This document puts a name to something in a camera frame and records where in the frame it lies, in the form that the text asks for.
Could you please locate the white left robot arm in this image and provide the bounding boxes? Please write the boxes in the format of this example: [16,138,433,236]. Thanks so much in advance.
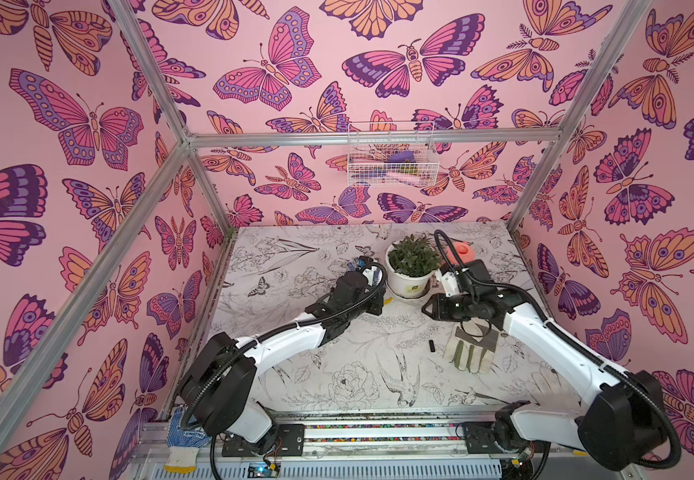
[177,257,388,449]

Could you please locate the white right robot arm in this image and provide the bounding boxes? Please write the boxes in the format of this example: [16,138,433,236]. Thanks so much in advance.
[422,230,682,471]

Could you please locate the beige leather work glove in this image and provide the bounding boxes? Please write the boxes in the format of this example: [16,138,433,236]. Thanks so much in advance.
[444,319,499,375]

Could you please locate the white potted green plant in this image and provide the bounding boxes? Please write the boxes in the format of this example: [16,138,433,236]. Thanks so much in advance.
[386,234,442,299]

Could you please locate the blue dotted glove at base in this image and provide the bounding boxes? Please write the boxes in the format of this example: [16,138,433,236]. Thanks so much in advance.
[164,407,210,474]

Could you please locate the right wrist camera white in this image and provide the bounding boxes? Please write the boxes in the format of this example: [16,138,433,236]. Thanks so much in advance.
[435,269,462,297]

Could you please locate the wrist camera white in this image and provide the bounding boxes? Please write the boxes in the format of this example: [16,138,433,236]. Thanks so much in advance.
[435,269,462,297]
[352,256,383,286]

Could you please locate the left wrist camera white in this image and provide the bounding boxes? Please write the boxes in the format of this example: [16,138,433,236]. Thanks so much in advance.
[352,256,383,286]

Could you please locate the white wire wall basket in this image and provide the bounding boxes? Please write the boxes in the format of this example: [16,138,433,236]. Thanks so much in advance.
[345,123,440,189]

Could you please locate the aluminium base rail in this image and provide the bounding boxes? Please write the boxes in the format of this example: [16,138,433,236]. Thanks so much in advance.
[123,413,647,479]

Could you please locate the aluminium frame horizontal bar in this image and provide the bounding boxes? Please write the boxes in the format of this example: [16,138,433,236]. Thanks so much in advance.
[189,128,562,148]

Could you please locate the aluminium frame post left rear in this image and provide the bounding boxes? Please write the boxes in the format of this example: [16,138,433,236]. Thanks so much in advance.
[109,0,233,233]

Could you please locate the aluminium frame post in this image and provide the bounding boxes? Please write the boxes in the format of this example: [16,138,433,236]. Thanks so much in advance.
[109,0,233,233]
[507,0,651,233]

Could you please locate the aluminium frame post right rear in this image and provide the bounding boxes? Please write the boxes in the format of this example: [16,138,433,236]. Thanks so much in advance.
[507,0,651,233]

